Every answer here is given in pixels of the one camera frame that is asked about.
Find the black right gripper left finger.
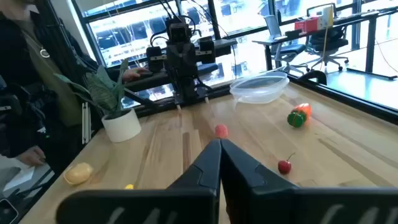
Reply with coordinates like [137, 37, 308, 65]
[55, 139, 222, 224]

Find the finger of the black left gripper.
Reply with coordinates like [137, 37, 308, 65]
[198, 36, 216, 65]
[146, 45, 164, 73]

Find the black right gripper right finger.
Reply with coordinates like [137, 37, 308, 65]
[221, 139, 398, 224]

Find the red toy cherry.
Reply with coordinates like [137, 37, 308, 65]
[277, 152, 296, 175]

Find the clear plastic tupperware container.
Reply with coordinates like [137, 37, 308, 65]
[229, 71, 290, 105]

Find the pink toy raspberry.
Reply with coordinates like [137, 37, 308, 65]
[215, 124, 229, 139]

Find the orange toy carrot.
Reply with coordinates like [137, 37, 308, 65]
[286, 103, 313, 129]

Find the blue seat chair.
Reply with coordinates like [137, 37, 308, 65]
[195, 62, 220, 77]

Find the person's hand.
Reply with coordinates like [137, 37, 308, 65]
[121, 67, 150, 82]
[17, 145, 47, 167]

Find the green artificial plant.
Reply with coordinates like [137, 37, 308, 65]
[53, 57, 130, 121]

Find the grey mesh office chair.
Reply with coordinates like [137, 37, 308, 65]
[263, 14, 308, 75]

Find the white plant pot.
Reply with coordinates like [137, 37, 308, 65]
[101, 107, 142, 144]

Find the red box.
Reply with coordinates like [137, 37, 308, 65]
[294, 16, 324, 34]

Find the black office chair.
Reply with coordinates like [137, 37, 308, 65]
[306, 26, 351, 72]

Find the yellow white box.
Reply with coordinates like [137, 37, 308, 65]
[322, 4, 335, 28]

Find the person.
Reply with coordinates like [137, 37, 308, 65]
[0, 0, 125, 167]

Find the black office desk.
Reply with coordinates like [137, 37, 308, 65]
[251, 6, 398, 80]

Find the white paper sheet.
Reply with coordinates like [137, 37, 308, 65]
[2, 166, 35, 192]

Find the black smartphone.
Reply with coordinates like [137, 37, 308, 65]
[0, 198, 19, 224]

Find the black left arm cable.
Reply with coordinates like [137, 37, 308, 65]
[150, 0, 239, 80]

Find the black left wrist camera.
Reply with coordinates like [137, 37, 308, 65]
[167, 18, 193, 44]

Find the black frame hook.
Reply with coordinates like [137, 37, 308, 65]
[297, 70, 328, 85]

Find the black aluminium table frame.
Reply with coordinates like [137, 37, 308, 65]
[123, 73, 398, 125]

